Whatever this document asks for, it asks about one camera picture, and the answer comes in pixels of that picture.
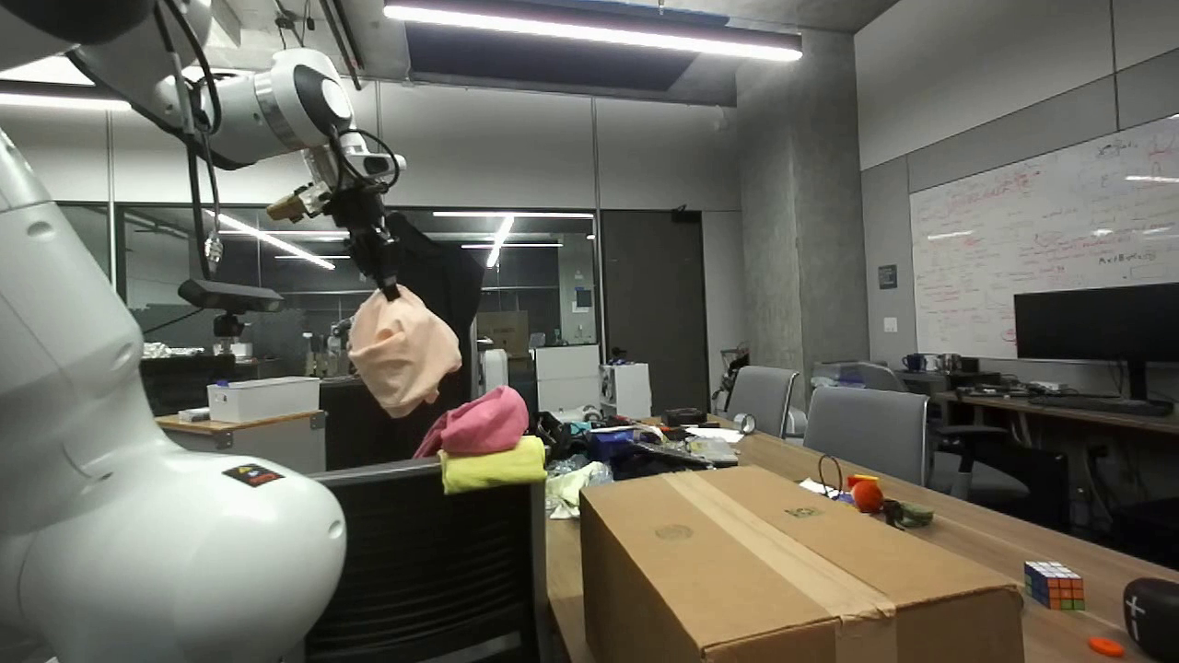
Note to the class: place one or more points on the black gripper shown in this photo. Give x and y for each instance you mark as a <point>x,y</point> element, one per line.
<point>365,232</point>

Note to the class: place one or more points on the peach cloth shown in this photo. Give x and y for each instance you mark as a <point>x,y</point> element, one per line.
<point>398,351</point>

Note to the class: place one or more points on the pink cloth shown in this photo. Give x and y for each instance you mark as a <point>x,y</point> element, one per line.
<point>482,426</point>

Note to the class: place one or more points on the yellow cloth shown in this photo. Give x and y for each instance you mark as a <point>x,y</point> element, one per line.
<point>492,469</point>

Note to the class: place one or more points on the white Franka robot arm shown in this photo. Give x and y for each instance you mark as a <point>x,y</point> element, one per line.
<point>123,553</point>

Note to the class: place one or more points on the white rectangular box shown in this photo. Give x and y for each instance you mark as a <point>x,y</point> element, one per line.
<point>264,396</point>

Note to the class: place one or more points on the grey office chair with headrest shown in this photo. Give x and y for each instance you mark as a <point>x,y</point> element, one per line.
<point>417,576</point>

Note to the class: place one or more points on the large cardboard box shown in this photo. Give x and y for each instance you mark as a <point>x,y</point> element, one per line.
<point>737,576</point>

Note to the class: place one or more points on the white canister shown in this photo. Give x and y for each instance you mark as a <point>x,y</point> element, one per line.
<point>496,375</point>

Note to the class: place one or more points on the wide white cabinet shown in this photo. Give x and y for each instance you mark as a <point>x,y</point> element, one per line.
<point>568,378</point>

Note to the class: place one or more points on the wooden side desk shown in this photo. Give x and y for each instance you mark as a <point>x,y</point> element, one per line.
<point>244,428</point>

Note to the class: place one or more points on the narrow white cabinet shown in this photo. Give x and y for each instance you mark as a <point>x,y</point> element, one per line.
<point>631,393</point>

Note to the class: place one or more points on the dark door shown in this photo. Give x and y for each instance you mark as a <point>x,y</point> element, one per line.
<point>656,318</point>

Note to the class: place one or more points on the pale crumpled plastic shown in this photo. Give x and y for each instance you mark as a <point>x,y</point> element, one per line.
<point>577,485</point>

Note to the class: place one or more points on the black cloth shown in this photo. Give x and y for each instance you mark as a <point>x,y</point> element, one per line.
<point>648,463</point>

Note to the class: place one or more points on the long ceiling light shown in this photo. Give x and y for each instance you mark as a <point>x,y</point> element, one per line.
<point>590,30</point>

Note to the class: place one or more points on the white papers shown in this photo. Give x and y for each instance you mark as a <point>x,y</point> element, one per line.
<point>712,431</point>

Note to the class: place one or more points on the orange ball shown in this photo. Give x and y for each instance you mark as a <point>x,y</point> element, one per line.
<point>867,495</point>

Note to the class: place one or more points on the dark green object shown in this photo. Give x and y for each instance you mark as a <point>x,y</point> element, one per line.
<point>909,514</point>

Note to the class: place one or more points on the long wooden table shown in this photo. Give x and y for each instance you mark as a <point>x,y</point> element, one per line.
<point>980,539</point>

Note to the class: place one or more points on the long wooden desk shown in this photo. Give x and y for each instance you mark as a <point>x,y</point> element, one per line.
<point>1069,419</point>

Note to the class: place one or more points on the large black monitor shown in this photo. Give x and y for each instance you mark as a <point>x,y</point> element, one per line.
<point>1093,322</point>

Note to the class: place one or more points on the black keyboard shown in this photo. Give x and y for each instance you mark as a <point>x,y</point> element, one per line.
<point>1098,402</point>

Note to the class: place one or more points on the Rubik's cube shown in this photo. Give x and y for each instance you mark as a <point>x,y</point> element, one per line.
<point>1056,585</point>

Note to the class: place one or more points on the small orange disc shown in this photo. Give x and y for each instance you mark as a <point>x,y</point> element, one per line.
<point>1105,645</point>

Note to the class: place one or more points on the black round speaker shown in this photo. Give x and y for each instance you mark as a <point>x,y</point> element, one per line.
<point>1155,619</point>

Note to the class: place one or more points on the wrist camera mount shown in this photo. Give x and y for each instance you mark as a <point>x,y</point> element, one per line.
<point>296,203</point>

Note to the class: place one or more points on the black camera on stand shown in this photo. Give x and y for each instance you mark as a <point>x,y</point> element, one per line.
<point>225,297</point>

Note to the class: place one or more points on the wall switch plate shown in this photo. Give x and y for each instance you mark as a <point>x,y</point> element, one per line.
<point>884,279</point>

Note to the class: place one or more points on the wall whiteboard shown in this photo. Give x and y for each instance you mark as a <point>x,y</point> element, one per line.
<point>1044,232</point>

